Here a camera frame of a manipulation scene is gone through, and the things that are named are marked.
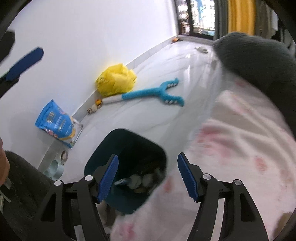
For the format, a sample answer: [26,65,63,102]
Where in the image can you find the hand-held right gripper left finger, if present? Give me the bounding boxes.
[28,154,119,241]

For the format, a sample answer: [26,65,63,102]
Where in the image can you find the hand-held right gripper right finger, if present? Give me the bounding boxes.
[177,152,270,241]

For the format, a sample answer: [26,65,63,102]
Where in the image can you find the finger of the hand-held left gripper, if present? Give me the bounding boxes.
[0,47,44,98]
[0,30,15,63]

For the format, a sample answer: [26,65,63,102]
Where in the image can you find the white tissue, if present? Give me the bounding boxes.
[142,173,158,187]
[129,174,142,188]

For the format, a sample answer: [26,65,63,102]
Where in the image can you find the dark teal trash bin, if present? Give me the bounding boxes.
[84,128,167,215]

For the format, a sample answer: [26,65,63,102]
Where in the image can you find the person's left forearm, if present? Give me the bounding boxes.
[0,137,77,241]

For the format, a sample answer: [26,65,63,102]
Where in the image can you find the light blue bowl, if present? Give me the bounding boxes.
[43,160,64,180]

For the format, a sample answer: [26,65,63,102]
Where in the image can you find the pink printed blanket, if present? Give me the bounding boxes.
[111,76,296,241]

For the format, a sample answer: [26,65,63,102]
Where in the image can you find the blue pet food bag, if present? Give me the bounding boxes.
[35,99,84,149]

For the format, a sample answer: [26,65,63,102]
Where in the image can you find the yellow plastic bag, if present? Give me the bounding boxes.
[96,64,137,96]

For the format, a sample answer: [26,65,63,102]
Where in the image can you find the blue forked plush toy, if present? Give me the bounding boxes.
[103,77,185,107]

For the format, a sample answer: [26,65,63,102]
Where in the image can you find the dark grey blanket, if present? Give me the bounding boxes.
[212,32,296,112]

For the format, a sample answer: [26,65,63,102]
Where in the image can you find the balcony glass door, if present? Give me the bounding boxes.
[174,0,216,40]

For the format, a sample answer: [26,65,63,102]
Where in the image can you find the grey curtain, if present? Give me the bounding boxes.
[213,0,229,40]

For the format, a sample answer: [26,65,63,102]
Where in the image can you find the yellow curtain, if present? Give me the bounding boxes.
[228,0,257,35]

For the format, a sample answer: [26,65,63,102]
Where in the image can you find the beige jacket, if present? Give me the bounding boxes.
[255,0,279,37]

